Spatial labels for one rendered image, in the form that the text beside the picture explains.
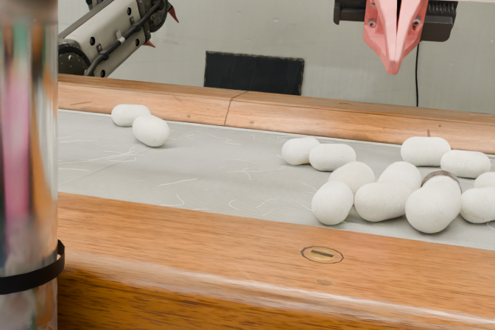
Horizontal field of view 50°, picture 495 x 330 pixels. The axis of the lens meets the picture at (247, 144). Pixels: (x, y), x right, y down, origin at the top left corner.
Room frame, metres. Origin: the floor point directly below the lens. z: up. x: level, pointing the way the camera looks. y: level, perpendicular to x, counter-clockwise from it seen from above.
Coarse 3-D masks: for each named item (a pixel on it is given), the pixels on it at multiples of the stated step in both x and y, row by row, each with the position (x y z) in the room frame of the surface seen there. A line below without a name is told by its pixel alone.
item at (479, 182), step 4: (488, 172) 0.30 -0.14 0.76; (492, 172) 0.30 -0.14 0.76; (480, 176) 0.30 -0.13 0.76; (484, 176) 0.29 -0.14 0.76; (488, 176) 0.29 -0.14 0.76; (492, 176) 0.29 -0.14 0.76; (476, 180) 0.30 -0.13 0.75; (480, 180) 0.29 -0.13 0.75; (484, 180) 0.29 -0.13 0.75; (488, 180) 0.29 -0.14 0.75; (492, 180) 0.29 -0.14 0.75; (476, 184) 0.30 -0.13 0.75; (480, 184) 0.29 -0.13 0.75; (484, 184) 0.29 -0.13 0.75; (488, 184) 0.29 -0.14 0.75; (492, 184) 0.29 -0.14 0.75
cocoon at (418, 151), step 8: (408, 144) 0.38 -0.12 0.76; (416, 144) 0.37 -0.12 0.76; (424, 144) 0.37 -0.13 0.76; (432, 144) 0.38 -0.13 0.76; (440, 144) 0.38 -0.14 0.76; (448, 144) 0.38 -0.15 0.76; (408, 152) 0.37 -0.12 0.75; (416, 152) 0.37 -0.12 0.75; (424, 152) 0.37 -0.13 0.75; (432, 152) 0.37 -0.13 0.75; (440, 152) 0.38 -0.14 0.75; (408, 160) 0.38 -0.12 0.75; (416, 160) 0.37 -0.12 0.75; (424, 160) 0.37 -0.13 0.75; (432, 160) 0.38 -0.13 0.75; (440, 160) 0.38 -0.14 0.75
